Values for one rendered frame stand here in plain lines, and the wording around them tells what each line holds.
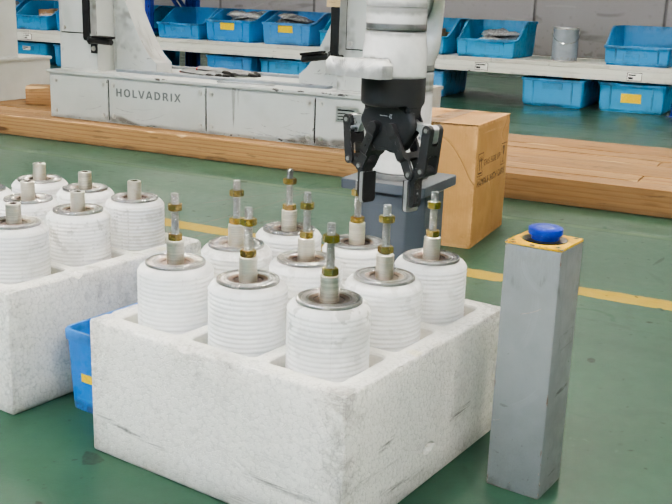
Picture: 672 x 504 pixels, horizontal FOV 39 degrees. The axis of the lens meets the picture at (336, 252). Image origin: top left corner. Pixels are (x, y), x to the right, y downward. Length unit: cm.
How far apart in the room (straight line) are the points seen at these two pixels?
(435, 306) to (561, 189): 172
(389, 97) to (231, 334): 33
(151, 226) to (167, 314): 40
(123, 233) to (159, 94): 211
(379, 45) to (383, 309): 31
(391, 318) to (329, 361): 12
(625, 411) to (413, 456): 43
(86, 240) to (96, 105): 239
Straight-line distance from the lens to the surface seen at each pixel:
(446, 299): 125
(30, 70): 467
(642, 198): 289
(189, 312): 120
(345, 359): 106
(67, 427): 138
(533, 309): 114
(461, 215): 233
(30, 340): 141
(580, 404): 151
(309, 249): 123
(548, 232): 113
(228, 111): 348
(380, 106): 110
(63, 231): 149
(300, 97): 332
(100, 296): 148
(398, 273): 119
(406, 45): 109
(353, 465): 106
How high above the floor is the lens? 58
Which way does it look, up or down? 15 degrees down
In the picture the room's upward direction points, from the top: 2 degrees clockwise
